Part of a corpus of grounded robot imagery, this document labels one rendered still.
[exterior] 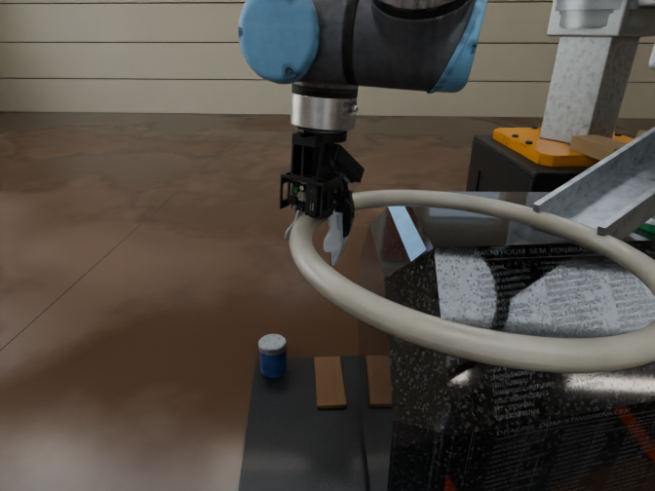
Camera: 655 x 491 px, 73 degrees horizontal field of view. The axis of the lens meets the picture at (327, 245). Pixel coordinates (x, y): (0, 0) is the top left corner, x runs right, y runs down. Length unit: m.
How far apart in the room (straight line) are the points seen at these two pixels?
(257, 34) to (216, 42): 6.77
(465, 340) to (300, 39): 0.31
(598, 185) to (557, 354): 0.57
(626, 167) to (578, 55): 0.98
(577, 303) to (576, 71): 1.16
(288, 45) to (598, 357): 0.40
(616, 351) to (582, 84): 1.54
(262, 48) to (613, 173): 0.71
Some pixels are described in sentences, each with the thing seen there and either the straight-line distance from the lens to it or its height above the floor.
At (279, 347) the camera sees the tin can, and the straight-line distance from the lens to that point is 1.65.
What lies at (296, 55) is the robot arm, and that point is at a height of 1.15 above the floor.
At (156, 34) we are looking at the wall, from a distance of 7.49.
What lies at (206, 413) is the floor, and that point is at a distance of 1.67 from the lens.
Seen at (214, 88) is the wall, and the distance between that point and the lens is 7.27.
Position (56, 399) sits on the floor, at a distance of 1.92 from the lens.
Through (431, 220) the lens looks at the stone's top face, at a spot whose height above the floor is 0.80.
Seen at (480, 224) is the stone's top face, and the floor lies 0.80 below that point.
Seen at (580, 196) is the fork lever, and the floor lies 0.91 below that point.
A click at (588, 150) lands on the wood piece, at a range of 1.80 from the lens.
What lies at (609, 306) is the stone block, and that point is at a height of 0.71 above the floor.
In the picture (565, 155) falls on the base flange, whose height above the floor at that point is 0.78.
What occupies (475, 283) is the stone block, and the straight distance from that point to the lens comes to 0.87.
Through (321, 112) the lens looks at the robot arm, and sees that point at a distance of 0.60.
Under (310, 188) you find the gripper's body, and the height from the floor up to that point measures 0.98.
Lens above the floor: 1.18
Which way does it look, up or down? 26 degrees down
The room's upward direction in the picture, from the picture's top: straight up
